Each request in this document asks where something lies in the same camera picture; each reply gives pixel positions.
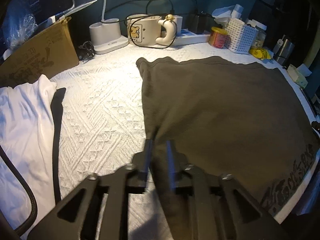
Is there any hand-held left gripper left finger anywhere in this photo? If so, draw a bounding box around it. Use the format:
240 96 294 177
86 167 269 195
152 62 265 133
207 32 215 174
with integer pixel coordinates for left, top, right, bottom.
26 139 154 240

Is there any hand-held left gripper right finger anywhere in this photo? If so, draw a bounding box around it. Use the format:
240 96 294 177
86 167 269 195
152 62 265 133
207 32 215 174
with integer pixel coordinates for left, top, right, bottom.
166 140 290 240

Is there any brown printed t-shirt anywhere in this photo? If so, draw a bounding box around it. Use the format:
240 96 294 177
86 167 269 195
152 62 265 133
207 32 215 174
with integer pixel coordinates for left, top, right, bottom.
136 56 320 240

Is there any green tissue box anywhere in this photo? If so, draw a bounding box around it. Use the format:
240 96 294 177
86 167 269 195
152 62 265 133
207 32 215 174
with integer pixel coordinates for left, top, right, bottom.
286 64 313 88

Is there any steel tumbler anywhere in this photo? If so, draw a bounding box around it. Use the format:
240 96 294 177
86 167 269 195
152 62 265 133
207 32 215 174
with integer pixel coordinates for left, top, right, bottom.
273 35 295 65

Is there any yellow snack bag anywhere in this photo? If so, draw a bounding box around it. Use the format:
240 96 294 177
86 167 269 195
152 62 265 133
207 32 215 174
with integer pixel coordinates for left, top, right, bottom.
249 47 274 60

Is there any glass jar with white lid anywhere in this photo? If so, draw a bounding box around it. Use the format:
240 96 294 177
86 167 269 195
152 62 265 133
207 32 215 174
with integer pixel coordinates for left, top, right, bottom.
249 19 267 49

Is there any white perforated basket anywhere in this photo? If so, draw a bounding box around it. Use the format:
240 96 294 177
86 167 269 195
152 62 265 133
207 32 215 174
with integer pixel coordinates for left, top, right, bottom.
223 18 259 55

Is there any white lamp base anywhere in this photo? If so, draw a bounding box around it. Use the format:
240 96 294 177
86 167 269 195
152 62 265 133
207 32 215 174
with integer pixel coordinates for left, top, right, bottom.
89 0 129 55

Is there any cream cartoon mug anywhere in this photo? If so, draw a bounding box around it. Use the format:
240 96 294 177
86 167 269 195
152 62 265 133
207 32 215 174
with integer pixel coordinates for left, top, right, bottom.
126 14 178 48

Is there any white power strip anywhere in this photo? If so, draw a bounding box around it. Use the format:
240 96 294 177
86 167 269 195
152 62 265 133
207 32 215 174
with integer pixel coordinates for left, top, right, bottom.
172 29 212 47

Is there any white garment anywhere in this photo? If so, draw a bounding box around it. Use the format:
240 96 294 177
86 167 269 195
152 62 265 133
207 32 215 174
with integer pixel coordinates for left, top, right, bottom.
0 74 58 240

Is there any red can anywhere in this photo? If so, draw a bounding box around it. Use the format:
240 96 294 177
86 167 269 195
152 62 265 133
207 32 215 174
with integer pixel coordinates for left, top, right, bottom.
209 27 230 48

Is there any white charger adapter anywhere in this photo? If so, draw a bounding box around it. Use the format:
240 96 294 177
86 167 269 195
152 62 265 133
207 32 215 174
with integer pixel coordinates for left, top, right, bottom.
173 15 183 32

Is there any black charger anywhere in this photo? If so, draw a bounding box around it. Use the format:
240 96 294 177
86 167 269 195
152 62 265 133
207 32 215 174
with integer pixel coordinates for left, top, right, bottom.
192 12 207 34

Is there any printed cardboard box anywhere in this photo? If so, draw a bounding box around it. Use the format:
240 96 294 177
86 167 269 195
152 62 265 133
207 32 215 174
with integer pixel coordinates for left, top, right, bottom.
0 16 80 88

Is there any crumpled white tissue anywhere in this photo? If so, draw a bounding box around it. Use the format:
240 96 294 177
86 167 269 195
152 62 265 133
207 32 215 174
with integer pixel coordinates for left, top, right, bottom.
212 4 244 27

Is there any clear plastic bag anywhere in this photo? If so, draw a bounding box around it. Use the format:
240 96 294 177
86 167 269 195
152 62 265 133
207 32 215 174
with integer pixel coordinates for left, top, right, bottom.
4 0 38 53

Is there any black strap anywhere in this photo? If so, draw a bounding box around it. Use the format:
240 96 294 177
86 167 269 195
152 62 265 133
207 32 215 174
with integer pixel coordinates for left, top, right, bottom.
51 87 67 204

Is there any black cable bundle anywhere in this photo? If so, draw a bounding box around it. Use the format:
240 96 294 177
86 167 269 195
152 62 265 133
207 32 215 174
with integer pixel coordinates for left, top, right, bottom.
79 41 96 62

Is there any black braided cable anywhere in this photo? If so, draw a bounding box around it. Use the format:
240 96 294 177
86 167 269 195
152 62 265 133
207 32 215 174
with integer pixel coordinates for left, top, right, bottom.
0 144 38 240

